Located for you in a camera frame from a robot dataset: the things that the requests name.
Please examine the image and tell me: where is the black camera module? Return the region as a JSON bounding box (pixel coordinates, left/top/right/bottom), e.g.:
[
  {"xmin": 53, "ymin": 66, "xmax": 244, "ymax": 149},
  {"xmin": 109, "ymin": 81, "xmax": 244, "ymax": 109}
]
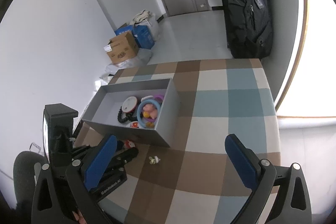
[{"xmin": 43, "ymin": 103, "xmax": 78, "ymax": 168}]

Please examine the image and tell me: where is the yellow flower hair clip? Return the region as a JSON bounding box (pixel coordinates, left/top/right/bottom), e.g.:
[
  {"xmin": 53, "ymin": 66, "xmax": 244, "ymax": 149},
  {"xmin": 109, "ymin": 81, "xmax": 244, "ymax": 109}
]
[{"xmin": 149, "ymin": 156, "xmax": 161, "ymax": 165}]

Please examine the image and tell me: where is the red white ring bangle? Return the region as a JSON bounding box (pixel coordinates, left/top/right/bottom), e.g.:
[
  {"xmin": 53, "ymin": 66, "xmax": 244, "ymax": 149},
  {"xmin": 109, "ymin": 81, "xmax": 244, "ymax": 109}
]
[{"xmin": 121, "ymin": 96, "xmax": 140, "ymax": 113}]

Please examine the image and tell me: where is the grey shallow storage box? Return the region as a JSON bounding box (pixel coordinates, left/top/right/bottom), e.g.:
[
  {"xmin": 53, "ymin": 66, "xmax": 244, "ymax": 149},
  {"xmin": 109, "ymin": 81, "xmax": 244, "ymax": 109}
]
[{"xmin": 82, "ymin": 79, "xmax": 180, "ymax": 147}]

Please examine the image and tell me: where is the pink orange toy charm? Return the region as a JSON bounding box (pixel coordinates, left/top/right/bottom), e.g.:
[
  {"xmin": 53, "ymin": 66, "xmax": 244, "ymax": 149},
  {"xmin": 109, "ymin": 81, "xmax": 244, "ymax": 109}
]
[{"xmin": 142, "ymin": 103, "xmax": 158, "ymax": 120}]

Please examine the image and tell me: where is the white round badge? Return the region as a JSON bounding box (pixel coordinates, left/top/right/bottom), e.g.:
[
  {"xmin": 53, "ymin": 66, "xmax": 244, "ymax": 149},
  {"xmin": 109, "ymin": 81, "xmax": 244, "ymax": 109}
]
[{"xmin": 126, "ymin": 121, "xmax": 143, "ymax": 128}]

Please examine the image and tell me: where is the brown cardboard box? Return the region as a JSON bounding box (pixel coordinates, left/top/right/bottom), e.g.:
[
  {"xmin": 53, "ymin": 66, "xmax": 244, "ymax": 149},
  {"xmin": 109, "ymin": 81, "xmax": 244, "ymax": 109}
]
[{"xmin": 104, "ymin": 31, "xmax": 139, "ymax": 64}]

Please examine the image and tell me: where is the blue ring bangle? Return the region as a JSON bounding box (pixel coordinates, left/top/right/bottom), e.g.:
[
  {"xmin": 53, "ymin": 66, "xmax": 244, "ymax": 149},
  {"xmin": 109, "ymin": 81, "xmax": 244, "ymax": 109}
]
[{"xmin": 137, "ymin": 99, "xmax": 161, "ymax": 128}]

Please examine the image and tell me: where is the black beaded bracelet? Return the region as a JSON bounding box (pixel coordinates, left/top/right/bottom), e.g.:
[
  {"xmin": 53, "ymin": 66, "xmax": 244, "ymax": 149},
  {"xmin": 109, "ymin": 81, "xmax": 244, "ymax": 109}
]
[{"xmin": 116, "ymin": 105, "xmax": 134, "ymax": 125}]

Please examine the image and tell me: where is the red clear hair clip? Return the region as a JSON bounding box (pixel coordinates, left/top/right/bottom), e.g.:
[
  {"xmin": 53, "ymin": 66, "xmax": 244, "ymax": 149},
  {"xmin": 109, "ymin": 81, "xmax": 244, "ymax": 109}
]
[{"xmin": 123, "ymin": 140, "xmax": 137, "ymax": 149}]

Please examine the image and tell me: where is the grey plastic parcel bag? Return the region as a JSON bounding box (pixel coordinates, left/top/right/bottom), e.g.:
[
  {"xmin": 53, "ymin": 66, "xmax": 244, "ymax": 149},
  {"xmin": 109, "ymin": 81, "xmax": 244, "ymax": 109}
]
[{"xmin": 105, "ymin": 48, "xmax": 153, "ymax": 75}]

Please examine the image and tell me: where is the black backpack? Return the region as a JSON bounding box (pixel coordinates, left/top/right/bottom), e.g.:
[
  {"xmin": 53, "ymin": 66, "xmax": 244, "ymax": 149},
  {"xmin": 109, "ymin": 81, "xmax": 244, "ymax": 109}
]
[{"xmin": 223, "ymin": 0, "xmax": 273, "ymax": 59}]

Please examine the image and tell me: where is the blue cardboard box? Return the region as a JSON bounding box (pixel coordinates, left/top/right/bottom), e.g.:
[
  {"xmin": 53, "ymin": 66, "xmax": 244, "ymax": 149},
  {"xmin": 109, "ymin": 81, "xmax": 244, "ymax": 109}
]
[{"xmin": 115, "ymin": 25, "xmax": 154, "ymax": 50}]

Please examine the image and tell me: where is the white plastic parcel bag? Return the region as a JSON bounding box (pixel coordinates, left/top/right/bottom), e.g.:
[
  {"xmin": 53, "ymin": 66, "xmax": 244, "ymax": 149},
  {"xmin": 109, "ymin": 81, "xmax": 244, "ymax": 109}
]
[{"xmin": 94, "ymin": 73, "xmax": 113, "ymax": 92}]

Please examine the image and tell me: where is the beige cloth bag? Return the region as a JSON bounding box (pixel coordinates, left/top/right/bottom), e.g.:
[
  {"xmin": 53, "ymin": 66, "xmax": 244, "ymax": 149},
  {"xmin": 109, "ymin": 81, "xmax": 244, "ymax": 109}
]
[{"xmin": 130, "ymin": 9, "xmax": 155, "ymax": 26}]

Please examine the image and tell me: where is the purple ring bangle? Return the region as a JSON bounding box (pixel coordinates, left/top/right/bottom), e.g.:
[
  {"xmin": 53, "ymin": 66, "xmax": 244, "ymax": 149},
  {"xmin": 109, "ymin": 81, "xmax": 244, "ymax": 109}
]
[{"xmin": 154, "ymin": 94, "xmax": 164, "ymax": 104}]

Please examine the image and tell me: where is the checkered tablecloth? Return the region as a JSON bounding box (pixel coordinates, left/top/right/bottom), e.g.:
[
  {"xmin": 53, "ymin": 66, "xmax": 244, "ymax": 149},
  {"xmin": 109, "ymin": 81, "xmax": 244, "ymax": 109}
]
[{"xmin": 76, "ymin": 58, "xmax": 281, "ymax": 224}]

